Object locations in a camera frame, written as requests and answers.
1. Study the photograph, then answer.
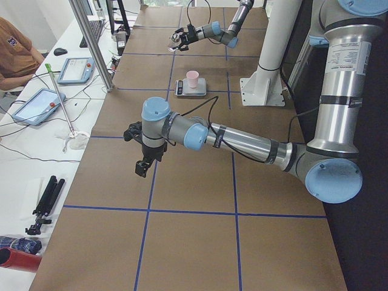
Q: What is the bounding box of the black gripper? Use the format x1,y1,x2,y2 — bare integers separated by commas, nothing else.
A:
123,121,167,178
173,24,199,52

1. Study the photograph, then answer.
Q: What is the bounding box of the clear glass sauce bottle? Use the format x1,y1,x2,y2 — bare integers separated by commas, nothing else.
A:
167,33,181,52

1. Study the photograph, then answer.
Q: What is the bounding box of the pink plastic cup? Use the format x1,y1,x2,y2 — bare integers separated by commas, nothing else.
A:
186,70,199,89

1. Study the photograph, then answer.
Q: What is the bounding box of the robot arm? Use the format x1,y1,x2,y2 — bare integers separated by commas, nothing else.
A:
124,1,387,204
167,0,254,52

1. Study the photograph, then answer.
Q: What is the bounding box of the grey digital kitchen scale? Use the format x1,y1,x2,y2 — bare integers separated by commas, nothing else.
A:
175,78,207,97

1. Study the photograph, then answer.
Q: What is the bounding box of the crumpled white cloth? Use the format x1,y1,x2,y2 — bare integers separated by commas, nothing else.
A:
55,128,90,153

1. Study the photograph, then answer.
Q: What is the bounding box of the black keyboard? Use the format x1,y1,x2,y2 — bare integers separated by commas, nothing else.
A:
79,20,104,48

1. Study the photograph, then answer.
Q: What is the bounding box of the black folded tripod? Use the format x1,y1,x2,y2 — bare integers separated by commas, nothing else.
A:
25,175,65,235

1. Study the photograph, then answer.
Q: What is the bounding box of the far blue teach pendant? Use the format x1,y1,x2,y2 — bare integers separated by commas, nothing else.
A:
57,57,95,85

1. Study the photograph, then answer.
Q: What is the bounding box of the blue teach pendant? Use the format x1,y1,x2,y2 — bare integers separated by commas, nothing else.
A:
57,57,95,85
12,89,60,125

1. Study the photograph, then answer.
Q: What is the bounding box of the near blue teach pendant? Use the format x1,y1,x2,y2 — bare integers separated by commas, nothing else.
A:
12,89,60,125

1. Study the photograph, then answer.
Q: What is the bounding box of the black computer mouse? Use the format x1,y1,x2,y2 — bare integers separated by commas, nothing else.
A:
53,48,68,56

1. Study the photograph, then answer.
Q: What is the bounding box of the blue patterned cloth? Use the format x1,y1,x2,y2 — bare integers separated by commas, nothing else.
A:
0,236,42,255

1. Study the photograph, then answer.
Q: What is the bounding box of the long reacher grabber stick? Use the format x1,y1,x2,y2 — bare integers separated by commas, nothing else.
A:
44,63,90,139

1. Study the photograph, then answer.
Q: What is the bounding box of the red cylinder bottle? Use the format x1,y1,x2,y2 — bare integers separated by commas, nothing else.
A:
1,247,42,273

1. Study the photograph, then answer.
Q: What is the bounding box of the person in orange shirt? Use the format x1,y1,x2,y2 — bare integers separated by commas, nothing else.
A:
1,18,44,91

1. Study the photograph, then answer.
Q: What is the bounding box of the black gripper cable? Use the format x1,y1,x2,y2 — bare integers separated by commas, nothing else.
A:
163,95,267,164

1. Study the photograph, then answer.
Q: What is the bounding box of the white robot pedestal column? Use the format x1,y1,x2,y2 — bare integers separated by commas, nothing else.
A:
240,0,302,107

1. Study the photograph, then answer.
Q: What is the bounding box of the aluminium frame post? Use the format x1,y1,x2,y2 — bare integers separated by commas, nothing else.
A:
69,0,114,92

